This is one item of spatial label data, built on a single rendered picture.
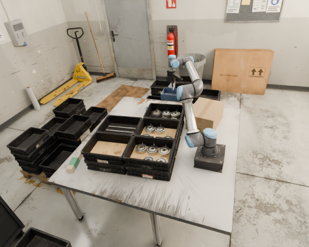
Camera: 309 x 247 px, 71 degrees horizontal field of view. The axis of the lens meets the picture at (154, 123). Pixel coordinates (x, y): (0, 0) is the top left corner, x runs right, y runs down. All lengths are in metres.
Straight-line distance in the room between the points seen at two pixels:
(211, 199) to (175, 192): 0.29
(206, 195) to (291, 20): 3.55
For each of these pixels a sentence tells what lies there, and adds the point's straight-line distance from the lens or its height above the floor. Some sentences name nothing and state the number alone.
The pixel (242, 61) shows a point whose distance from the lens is 4.59.
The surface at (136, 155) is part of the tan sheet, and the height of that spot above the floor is 0.83.
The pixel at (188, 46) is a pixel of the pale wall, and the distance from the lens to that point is 4.79.
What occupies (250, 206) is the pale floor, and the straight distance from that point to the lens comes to 2.73.
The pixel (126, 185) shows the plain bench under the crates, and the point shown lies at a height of 0.70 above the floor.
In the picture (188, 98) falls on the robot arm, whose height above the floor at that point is 1.29.
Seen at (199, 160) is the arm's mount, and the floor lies 0.80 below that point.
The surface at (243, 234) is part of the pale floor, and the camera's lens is 2.54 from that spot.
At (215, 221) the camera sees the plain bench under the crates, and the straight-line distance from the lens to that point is 1.73.
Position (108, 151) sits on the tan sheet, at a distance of 2.09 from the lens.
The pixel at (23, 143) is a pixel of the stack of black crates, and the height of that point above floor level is 0.49.
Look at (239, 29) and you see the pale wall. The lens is 4.61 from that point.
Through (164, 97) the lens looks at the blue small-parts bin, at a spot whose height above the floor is 1.10.
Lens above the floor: 2.19
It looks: 36 degrees down
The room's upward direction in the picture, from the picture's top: 6 degrees counter-clockwise
